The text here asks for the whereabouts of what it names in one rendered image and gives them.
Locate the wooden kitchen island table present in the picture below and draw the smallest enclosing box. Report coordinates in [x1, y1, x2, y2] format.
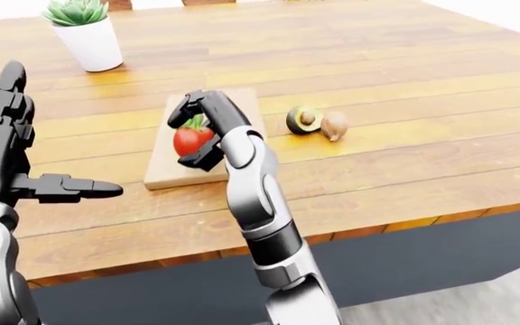
[0, 0, 520, 325]

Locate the red tomato with green stem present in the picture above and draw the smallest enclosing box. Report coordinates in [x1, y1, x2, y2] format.
[172, 113, 217, 158]

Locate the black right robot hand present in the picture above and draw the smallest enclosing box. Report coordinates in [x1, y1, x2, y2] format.
[166, 89, 255, 173]

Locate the halved avocado with pit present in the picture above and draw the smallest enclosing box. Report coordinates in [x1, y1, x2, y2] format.
[285, 105, 325, 135]

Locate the wooden cutting board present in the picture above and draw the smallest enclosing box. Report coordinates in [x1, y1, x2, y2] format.
[143, 87, 266, 191]

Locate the white plant pot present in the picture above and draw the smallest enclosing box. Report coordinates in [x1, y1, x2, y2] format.
[51, 16, 125, 73]

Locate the green succulent plant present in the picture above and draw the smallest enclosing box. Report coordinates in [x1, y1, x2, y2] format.
[42, 0, 109, 28]

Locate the wooden chair back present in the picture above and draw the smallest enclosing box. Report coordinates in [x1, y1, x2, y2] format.
[181, 0, 230, 7]
[101, 0, 134, 13]

